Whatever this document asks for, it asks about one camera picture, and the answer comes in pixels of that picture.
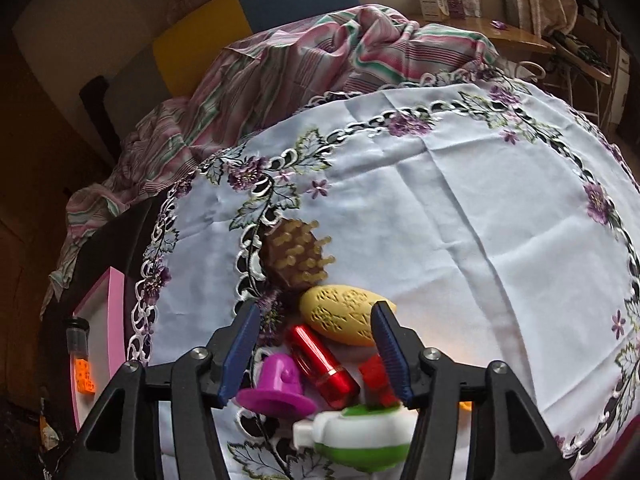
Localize white floral embroidered tablecloth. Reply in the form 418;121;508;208
127;72;640;480

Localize pink-rimmed white tray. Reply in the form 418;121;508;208
70;267;131;431

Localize pink striped blanket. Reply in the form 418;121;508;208
40;4;501;311

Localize small purple and white boxes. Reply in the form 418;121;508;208
442;0;483;18

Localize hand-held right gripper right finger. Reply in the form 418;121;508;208
370;300;576;480

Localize grey headboard cushion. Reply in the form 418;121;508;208
102;42;173;156

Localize black headboard cushion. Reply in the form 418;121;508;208
80;76;121;166

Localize wooden desk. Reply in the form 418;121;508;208
405;12;556;53

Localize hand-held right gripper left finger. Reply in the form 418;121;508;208
75;300;263;480

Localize red plastic block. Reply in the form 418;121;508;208
357;354;401;407

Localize orange linking cubes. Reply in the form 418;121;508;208
74;357;97;393

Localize yellow headboard cushion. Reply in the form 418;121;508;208
152;0;251;98

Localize purple plastic funnel toy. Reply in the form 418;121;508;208
236;353;317;417

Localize yellow perforated oval case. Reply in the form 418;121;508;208
299;285;398;347

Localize brown massage hairbrush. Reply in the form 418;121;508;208
260;218;333;306

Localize red metallic tube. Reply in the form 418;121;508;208
290;324;361;409

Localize green and white round container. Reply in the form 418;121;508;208
292;405;421;473

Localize silver and black can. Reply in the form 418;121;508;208
66;317;91;361

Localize patterned ironing board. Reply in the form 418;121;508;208
550;30;613;126

